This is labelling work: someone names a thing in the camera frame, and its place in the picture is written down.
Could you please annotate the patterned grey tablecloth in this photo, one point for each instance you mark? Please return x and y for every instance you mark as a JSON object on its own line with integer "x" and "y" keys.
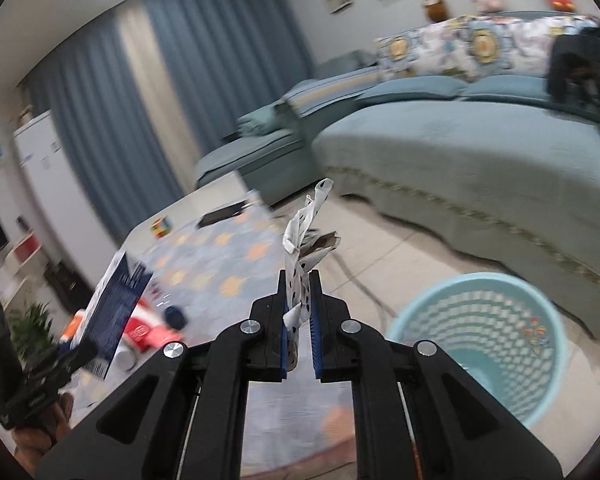
{"x": 298, "y": 429}

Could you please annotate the black smartphone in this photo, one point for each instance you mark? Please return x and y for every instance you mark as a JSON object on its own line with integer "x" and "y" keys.
{"x": 221, "y": 214}

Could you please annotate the white refrigerator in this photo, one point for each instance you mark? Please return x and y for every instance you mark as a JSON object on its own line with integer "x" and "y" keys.
{"x": 62, "y": 200}

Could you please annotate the clear bottle blue cap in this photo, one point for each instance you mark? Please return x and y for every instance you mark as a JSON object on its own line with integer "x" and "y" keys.
{"x": 174, "y": 318}

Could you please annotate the brown monkey plush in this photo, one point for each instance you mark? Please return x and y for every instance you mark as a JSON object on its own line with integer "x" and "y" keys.
{"x": 436, "y": 10}

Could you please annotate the blue curtain left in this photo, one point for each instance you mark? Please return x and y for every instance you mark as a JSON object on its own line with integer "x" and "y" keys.
{"x": 87, "y": 85}

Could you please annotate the blue curtain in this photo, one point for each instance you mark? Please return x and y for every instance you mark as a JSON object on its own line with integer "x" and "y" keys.
{"x": 87, "y": 85}
{"x": 227, "y": 58}

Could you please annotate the person's left hand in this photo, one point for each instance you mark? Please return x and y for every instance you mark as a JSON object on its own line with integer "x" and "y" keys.
{"x": 33, "y": 443}

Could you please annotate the floral cushion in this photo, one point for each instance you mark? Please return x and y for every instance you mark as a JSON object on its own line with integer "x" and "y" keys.
{"x": 503, "y": 45}
{"x": 439, "y": 49}

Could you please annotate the folded teal blanket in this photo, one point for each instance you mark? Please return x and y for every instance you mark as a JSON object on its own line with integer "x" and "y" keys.
{"x": 259, "y": 122}

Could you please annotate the teal plastic basket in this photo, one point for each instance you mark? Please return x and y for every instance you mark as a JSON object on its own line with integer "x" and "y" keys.
{"x": 502, "y": 330}

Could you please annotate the colourful puzzle cube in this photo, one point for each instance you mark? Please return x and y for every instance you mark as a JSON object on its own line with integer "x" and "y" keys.
{"x": 161, "y": 227}

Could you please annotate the orange white cup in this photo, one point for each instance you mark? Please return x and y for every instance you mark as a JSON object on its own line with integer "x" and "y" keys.
{"x": 70, "y": 330}

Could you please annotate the white blue milk carton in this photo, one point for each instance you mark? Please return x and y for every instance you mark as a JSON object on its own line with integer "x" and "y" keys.
{"x": 110, "y": 308}

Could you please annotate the blue curtain right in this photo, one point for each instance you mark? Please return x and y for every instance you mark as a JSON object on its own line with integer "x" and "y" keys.
{"x": 227, "y": 58}

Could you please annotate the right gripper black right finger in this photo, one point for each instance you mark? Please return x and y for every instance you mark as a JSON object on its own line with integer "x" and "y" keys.
{"x": 418, "y": 414}

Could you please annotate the green potted plant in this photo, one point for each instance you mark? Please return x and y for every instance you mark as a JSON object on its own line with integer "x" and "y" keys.
{"x": 31, "y": 333}

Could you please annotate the white wall shelf unit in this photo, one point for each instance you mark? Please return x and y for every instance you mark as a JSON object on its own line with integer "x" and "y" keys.
{"x": 22, "y": 260}

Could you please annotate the cream sheer curtain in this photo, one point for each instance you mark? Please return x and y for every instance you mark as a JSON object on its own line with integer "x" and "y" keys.
{"x": 157, "y": 92}

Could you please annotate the teal sofa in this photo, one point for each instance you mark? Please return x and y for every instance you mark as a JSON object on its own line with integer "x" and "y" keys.
{"x": 495, "y": 167}

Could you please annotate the pink white plastic bottle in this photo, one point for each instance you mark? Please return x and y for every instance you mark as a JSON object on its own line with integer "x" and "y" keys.
{"x": 125, "y": 358}

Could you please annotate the red paper cup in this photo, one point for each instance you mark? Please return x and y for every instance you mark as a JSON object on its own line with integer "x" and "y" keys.
{"x": 145, "y": 331}

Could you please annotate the black jacket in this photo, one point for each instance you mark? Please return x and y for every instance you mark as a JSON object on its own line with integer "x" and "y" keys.
{"x": 575, "y": 61}

